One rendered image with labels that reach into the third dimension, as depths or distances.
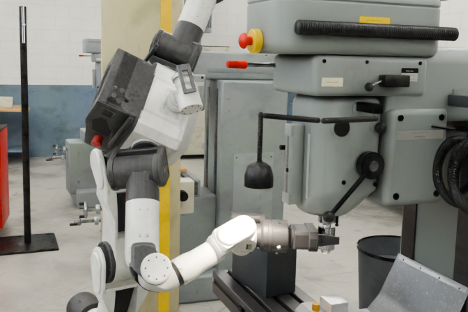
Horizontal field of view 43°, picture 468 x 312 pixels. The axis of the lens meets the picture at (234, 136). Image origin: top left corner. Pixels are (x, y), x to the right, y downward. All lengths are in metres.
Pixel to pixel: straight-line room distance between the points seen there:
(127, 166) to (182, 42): 0.46
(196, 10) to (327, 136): 0.65
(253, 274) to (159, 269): 0.59
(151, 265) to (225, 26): 9.71
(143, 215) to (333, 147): 0.52
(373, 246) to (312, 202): 2.38
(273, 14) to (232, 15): 9.72
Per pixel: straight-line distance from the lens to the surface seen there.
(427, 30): 1.57
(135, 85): 1.73
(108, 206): 2.02
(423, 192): 1.67
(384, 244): 3.95
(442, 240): 1.88
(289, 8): 1.42
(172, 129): 1.70
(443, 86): 1.68
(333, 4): 1.46
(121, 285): 2.16
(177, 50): 1.86
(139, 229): 1.57
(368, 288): 3.66
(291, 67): 1.55
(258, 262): 2.02
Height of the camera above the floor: 1.72
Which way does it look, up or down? 7 degrees down
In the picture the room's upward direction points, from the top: 1 degrees clockwise
